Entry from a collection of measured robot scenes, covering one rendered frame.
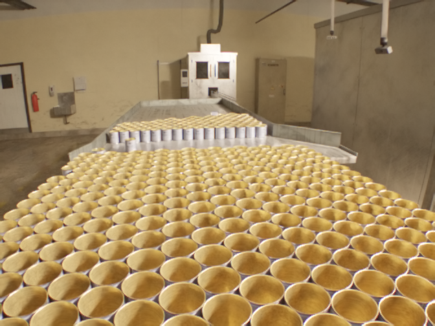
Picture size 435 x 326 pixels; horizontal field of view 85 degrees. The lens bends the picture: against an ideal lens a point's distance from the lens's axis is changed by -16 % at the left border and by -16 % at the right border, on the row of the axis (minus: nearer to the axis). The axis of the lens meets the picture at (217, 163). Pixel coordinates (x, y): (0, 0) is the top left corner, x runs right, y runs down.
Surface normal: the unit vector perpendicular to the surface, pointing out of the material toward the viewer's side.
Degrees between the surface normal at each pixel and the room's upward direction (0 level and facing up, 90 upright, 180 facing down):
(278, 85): 88
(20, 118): 90
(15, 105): 90
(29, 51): 90
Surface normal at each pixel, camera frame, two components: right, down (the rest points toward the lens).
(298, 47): 0.15, 0.30
